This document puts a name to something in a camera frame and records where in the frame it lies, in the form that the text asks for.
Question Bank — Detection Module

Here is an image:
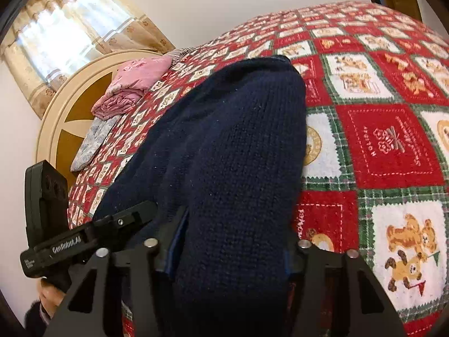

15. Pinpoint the pink folded cloth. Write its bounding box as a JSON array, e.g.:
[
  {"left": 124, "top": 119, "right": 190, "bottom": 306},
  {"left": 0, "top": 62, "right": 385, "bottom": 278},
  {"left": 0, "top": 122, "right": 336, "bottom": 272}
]
[{"left": 92, "top": 55, "right": 173, "bottom": 120}]

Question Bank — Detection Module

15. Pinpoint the red checkered printed blanket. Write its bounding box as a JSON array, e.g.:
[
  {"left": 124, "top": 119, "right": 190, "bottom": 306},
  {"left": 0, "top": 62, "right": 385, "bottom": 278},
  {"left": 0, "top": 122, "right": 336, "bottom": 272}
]
[{"left": 68, "top": 0, "right": 449, "bottom": 337}]

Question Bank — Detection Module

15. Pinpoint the cream and brown headboard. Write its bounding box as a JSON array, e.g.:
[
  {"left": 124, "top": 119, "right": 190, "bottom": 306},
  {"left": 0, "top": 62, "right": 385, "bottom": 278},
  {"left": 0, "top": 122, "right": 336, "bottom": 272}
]
[{"left": 35, "top": 49, "right": 166, "bottom": 199}]

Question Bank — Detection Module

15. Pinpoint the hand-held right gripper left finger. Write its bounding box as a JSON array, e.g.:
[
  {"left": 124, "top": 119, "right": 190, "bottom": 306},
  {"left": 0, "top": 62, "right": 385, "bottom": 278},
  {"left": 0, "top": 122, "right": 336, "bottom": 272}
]
[{"left": 44, "top": 206, "right": 190, "bottom": 337}]

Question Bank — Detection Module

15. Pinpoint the person's left forearm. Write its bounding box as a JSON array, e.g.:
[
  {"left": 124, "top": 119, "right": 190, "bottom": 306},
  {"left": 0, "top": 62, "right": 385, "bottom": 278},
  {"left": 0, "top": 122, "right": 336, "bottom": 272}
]
[{"left": 23, "top": 300, "right": 53, "bottom": 337}]

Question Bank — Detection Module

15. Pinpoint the person's left hand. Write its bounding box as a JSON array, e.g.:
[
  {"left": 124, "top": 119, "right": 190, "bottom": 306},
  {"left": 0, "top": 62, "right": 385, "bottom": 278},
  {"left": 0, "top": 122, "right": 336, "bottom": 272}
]
[{"left": 38, "top": 278, "right": 68, "bottom": 316}]

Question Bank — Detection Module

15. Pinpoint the striped cloth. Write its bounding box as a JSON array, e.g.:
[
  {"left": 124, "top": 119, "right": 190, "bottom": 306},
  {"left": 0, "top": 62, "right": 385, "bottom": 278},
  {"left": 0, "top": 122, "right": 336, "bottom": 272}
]
[{"left": 164, "top": 46, "right": 194, "bottom": 60}]

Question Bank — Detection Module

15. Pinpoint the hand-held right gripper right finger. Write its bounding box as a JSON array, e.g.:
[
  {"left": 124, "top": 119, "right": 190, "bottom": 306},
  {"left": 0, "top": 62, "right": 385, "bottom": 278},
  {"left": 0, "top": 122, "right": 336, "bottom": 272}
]
[{"left": 283, "top": 239, "right": 407, "bottom": 337}]

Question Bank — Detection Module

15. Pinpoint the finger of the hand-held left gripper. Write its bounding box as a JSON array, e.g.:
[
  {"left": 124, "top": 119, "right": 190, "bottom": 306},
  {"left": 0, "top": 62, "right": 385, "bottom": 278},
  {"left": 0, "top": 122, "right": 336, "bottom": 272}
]
[{"left": 93, "top": 201, "right": 158, "bottom": 252}]

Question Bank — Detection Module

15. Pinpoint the beige patterned curtain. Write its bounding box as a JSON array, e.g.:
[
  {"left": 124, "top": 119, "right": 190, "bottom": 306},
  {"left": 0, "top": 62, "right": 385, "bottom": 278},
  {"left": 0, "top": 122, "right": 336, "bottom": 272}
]
[{"left": 0, "top": 0, "right": 176, "bottom": 120}]

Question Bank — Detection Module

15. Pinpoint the grey patterned pillow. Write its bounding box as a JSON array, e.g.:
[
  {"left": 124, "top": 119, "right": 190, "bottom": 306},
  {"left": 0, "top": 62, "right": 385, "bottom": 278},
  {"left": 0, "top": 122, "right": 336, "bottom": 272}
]
[{"left": 70, "top": 114, "right": 120, "bottom": 172}]

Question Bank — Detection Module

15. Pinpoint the navy knitted sweater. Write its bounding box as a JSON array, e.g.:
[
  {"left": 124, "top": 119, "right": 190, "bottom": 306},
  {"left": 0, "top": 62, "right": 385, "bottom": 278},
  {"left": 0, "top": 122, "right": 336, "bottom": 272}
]
[{"left": 93, "top": 56, "right": 309, "bottom": 337}]

